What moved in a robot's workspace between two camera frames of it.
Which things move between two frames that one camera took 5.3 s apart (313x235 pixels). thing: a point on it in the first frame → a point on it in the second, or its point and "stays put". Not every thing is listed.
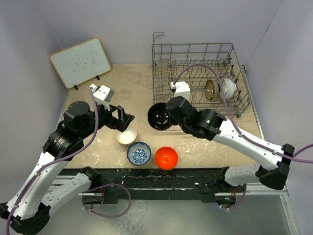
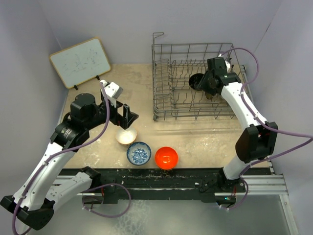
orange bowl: [166, 158] stays put
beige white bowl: [128, 137] stays put
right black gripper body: [174, 122] → [205, 84]
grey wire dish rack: [216, 75] stays put
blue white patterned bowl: [139, 153] stays put
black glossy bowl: [158, 117] → [194, 80]
